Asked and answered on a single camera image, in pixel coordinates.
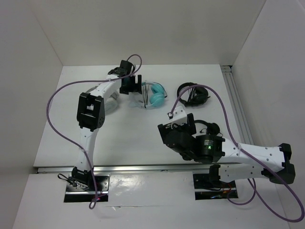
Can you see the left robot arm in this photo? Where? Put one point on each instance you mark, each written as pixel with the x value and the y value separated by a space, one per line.
pixel 91 116

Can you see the black headband headphones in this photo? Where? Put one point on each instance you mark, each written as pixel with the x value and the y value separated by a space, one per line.
pixel 211 128

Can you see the grey white headphones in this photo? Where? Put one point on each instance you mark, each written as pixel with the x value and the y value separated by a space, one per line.
pixel 112 102

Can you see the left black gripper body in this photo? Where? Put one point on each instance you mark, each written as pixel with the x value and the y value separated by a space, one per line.
pixel 130 86

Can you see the black wired headphones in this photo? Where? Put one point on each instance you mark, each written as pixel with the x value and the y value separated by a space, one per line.
pixel 197 97

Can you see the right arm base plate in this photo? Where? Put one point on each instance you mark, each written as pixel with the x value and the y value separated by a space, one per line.
pixel 206 190

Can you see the aluminium front rail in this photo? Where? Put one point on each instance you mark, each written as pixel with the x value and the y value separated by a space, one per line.
pixel 131 169

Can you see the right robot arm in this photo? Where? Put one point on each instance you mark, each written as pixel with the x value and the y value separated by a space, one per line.
pixel 228 161

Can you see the aluminium side rail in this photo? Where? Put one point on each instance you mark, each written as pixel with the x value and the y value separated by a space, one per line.
pixel 235 100

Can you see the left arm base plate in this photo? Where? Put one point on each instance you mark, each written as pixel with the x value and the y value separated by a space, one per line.
pixel 77 192

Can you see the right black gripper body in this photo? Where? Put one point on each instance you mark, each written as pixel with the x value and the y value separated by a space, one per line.
pixel 189 128

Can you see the teal white cat-ear headphones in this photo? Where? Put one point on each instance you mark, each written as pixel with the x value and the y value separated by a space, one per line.
pixel 153 96

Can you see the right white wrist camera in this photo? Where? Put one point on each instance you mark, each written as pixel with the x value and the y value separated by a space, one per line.
pixel 178 116

